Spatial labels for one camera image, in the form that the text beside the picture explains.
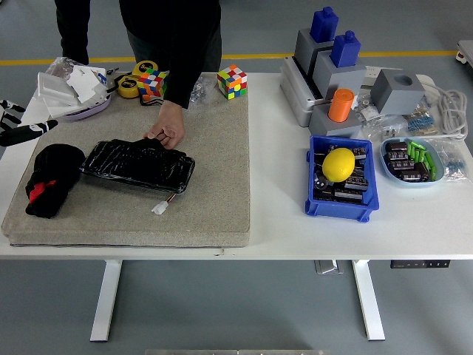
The blue bottle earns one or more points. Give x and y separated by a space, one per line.
345 48
324 24

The person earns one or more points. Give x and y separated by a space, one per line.
166 26

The black capacitor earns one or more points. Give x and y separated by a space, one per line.
320 182
356 183
347 195
415 173
397 165
396 147
359 152

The green cylinder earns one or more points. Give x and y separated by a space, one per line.
433 174
417 153
429 161
410 149

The yellow lemon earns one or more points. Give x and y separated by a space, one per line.
338 164

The low grey block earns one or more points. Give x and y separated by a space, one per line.
321 125

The grey block with round hole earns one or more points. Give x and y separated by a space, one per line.
397 94

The yellow tape measure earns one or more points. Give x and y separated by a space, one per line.
128 87
146 67

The clear bag of screws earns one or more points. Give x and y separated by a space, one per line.
201 90

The orange cylinder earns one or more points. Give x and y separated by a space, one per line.
341 105

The blue plastic bin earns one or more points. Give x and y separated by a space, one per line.
340 212

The white table leg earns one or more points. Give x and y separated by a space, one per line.
105 299
367 299

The grey-brown mat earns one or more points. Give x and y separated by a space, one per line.
207 166

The white switch plate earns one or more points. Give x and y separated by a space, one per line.
53 88

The person's left forearm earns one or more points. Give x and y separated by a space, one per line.
184 81

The clear bag of parts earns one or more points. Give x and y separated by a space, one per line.
384 129

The light grey enclosure box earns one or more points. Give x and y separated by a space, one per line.
295 96

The light blue bowl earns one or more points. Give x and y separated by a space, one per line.
410 184

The small white adapter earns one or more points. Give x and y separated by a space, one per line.
369 112

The black rag with red patch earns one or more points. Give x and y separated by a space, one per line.
55 162

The lavender tray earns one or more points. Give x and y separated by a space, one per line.
92 110

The clear bag of blue resistors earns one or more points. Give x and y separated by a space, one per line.
421 122
454 164

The white cart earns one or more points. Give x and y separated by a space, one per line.
465 53

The white power strip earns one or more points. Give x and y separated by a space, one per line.
372 73

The metal bracket under table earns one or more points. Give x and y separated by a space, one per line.
327 267

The person's left hand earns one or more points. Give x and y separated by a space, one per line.
170 127

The white card piece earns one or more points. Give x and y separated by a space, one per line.
85 83

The clear plastic bag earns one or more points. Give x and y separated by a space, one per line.
61 66

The black desk control panel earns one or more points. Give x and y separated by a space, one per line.
419 264

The colourful puzzle cube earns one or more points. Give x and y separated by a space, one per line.
153 84
232 81

